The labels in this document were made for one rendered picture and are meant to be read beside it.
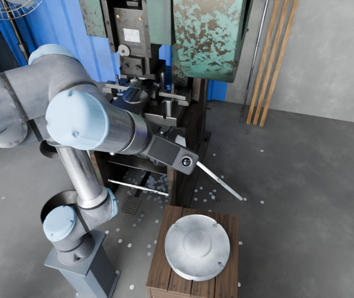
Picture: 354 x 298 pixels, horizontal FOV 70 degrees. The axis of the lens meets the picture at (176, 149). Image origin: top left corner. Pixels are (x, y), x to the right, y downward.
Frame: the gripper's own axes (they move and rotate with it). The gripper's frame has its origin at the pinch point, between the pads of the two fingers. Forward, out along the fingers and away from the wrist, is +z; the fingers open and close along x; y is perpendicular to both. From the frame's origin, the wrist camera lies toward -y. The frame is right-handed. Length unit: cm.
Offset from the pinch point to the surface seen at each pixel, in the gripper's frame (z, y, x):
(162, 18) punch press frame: 22, 41, -40
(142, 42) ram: 31, 53, -32
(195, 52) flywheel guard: 11.9, 15.3, -27.7
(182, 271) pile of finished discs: 43, -4, 49
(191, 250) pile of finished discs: 49, -2, 42
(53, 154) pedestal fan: 85, 138, 58
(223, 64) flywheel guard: 17.8, 7.8, -28.6
